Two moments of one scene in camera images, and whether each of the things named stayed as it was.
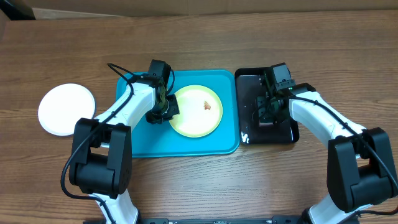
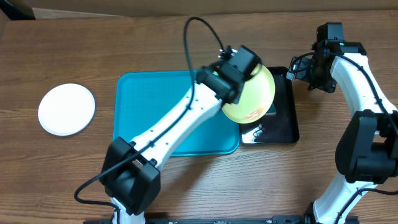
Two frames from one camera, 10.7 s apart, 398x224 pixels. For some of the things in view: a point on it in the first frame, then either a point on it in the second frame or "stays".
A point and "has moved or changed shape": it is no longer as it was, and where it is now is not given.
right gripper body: x=267 y=109 to x=315 y=81
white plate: x=63 y=105 stays
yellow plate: x=201 y=111 has moved or changed shape
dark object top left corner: x=17 y=10 stays
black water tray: x=249 y=82 stays
